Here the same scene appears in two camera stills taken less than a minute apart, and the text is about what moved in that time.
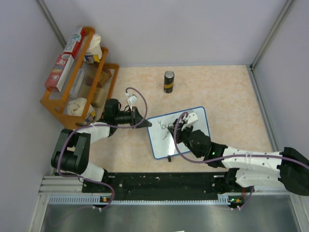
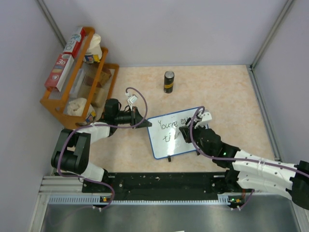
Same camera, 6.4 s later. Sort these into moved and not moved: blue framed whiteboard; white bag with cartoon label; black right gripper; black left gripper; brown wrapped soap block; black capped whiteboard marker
Moved: black capped whiteboard marker; black right gripper
Not moved: black left gripper; white bag with cartoon label; brown wrapped soap block; blue framed whiteboard
